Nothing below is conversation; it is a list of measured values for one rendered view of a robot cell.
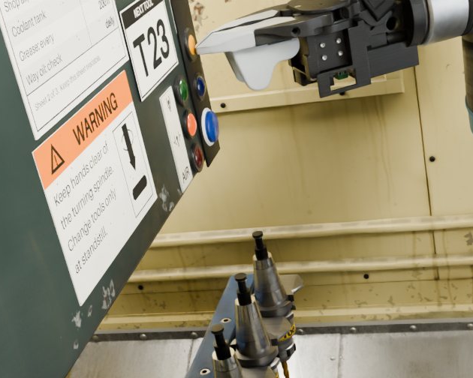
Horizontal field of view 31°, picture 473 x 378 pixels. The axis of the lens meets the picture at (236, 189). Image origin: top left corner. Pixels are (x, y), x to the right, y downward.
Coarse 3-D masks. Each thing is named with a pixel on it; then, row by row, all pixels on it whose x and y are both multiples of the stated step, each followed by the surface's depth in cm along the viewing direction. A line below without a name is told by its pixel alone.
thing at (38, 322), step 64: (128, 0) 64; (0, 64) 46; (128, 64) 63; (0, 128) 46; (0, 192) 45; (0, 256) 45; (64, 256) 51; (128, 256) 60; (0, 320) 44; (64, 320) 51
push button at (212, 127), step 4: (208, 112) 79; (212, 112) 79; (208, 116) 78; (212, 116) 79; (216, 116) 80; (208, 120) 78; (212, 120) 79; (216, 120) 80; (208, 124) 78; (212, 124) 79; (216, 124) 80; (208, 128) 78; (212, 128) 79; (216, 128) 80; (208, 132) 78; (212, 132) 79; (216, 132) 80; (208, 136) 78; (212, 136) 79; (216, 136) 80; (212, 140) 79; (216, 140) 80
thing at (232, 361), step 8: (232, 352) 95; (216, 360) 94; (224, 360) 94; (232, 360) 94; (216, 368) 95; (224, 368) 94; (232, 368) 95; (240, 368) 96; (216, 376) 95; (224, 376) 95; (232, 376) 95; (240, 376) 95
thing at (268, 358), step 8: (272, 336) 109; (232, 344) 108; (272, 344) 108; (264, 352) 106; (272, 352) 105; (240, 360) 105; (248, 360) 105; (256, 360) 105; (264, 360) 105; (272, 360) 106; (272, 368) 106
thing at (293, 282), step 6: (282, 276) 124; (288, 276) 123; (294, 276) 123; (282, 282) 122; (288, 282) 122; (294, 282) 122; (300, 282) 122; (288, 288) 120; (294, 288) 120; (300, 288) 121; (252, 294) 121
